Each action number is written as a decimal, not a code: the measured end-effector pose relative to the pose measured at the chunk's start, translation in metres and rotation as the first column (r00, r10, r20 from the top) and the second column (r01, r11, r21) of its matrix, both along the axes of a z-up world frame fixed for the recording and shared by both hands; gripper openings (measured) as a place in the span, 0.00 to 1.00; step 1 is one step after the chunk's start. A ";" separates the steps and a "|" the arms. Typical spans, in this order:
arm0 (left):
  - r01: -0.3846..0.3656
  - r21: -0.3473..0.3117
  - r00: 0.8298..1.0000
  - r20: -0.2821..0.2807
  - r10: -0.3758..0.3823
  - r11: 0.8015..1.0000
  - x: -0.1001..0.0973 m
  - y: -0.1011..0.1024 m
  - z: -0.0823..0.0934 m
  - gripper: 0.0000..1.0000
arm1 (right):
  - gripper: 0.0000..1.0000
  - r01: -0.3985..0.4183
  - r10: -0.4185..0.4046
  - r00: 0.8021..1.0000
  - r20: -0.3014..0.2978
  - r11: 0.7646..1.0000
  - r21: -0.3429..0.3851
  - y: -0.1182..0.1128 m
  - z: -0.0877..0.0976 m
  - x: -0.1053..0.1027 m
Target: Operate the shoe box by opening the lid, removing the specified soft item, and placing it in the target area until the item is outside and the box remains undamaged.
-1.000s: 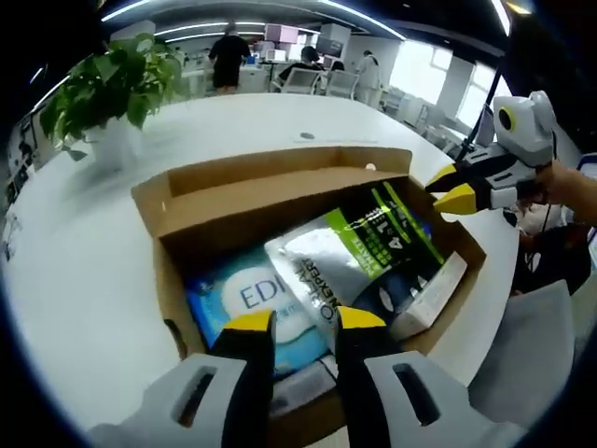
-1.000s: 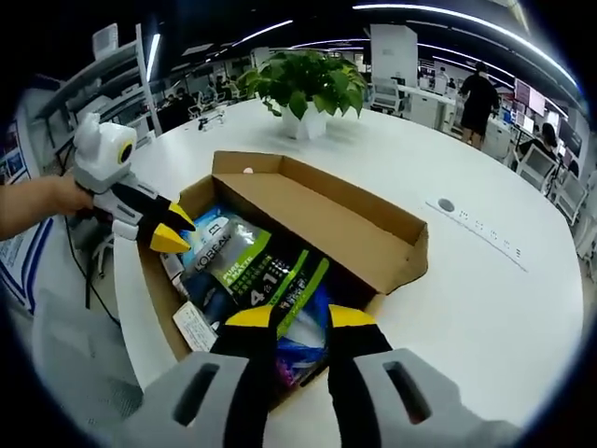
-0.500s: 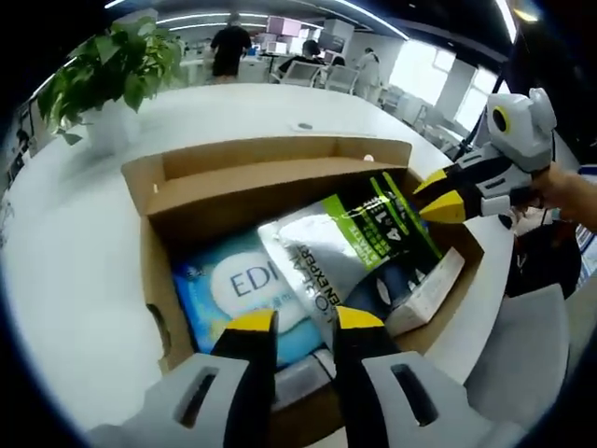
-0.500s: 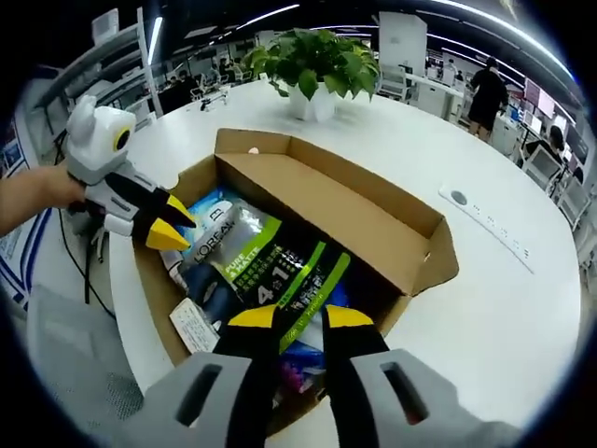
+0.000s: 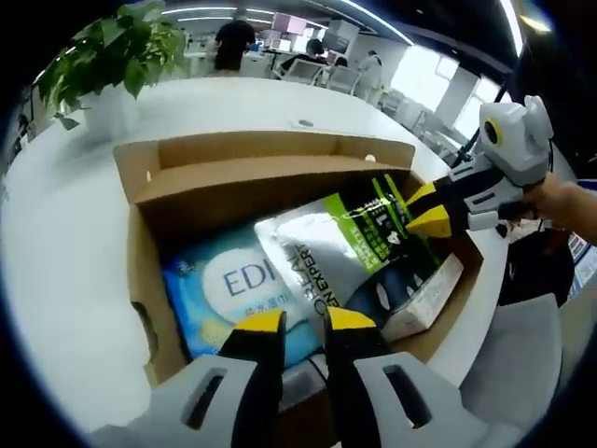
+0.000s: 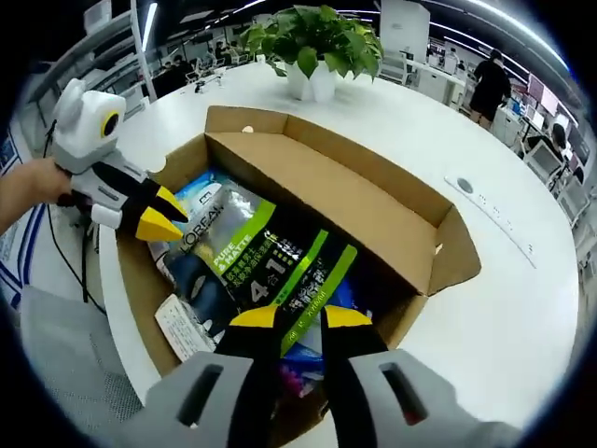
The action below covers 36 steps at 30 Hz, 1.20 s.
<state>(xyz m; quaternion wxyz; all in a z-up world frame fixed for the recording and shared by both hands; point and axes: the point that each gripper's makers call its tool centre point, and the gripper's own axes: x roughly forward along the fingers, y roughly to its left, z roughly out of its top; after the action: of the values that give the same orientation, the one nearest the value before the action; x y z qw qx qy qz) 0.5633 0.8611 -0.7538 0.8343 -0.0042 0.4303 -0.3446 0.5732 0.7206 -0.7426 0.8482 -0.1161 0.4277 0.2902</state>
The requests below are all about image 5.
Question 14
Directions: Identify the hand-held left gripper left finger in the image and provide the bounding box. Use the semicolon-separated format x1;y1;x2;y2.
88;311;287;448

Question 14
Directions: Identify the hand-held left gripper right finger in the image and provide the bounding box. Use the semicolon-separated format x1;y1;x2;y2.
325;305;507;448

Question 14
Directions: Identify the slim white carton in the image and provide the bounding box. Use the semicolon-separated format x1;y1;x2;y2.
344;254;465;342

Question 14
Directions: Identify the blue wet wipes pack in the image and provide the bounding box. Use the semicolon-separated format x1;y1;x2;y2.
162;228;327;370

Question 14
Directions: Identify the brown cardboard shoe box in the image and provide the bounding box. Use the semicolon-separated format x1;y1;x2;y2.
113;130;486;444

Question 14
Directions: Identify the silver green refill pouch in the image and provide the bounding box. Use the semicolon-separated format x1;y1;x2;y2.
254;173;444;323

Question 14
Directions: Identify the person's right hand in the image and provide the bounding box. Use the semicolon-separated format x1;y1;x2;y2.
524;180;573;231

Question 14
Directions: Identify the dark cloth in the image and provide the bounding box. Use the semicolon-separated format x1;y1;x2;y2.
498;228;575;307

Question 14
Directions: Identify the straight ceiling light strip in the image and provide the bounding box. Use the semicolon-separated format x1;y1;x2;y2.
501;0;523;52

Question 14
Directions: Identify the white office chair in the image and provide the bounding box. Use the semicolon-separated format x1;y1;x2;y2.
328;64;360;92
284;60;327;86

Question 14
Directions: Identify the pink display screen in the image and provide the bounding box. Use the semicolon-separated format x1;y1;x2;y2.
272;12;304;34

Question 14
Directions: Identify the green plant in white pot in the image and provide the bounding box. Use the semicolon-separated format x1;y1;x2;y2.
36;0;187;141

